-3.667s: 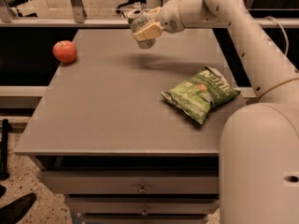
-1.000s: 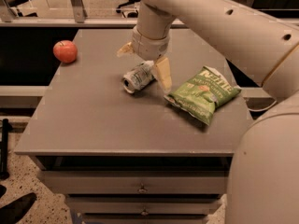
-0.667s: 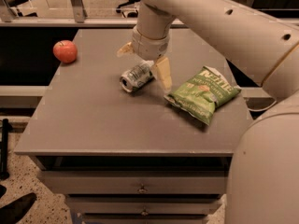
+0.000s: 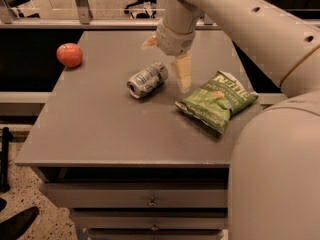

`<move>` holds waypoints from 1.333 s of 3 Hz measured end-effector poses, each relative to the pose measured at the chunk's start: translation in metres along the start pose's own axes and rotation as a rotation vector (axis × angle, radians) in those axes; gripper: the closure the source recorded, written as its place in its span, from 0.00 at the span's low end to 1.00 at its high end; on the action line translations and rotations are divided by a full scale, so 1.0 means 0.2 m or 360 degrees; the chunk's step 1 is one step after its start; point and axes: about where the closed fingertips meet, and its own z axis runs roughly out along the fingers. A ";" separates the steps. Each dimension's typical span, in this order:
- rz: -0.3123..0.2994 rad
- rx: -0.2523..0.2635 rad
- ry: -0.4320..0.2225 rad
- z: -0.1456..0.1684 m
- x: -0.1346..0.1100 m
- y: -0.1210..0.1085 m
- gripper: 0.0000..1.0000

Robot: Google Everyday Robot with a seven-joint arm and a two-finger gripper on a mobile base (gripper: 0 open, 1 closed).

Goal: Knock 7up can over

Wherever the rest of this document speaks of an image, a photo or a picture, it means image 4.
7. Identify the black office chair base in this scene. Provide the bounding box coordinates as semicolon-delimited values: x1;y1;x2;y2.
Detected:
124;0;157;19

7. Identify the green white 7up can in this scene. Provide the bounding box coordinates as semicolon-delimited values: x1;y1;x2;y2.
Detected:
127;61;168;99

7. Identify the red apple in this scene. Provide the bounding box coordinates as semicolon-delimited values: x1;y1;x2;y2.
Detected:
56;43;83;68

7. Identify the green kettle chips bag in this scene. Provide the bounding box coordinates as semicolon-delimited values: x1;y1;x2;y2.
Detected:
175;71;258;134

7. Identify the grey drawer cabinet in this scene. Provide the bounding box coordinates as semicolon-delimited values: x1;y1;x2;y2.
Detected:
16;31;261;240

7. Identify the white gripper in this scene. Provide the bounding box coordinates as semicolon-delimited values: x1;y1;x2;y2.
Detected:
141;19;195;93

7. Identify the top drawer metal knob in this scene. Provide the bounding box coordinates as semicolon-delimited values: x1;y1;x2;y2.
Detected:
147;198;158;208

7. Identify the drawer metal knob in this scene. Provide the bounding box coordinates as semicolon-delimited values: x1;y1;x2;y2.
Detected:
150;222;160;232
147;198;158;208

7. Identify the metal glass railing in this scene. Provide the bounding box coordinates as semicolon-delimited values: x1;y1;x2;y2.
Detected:
0;0;320;31

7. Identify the black stand at left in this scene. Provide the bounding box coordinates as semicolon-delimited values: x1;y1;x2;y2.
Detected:
0;127;13;193

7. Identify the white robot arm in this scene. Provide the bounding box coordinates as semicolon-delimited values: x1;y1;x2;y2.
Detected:
156;0;320;240

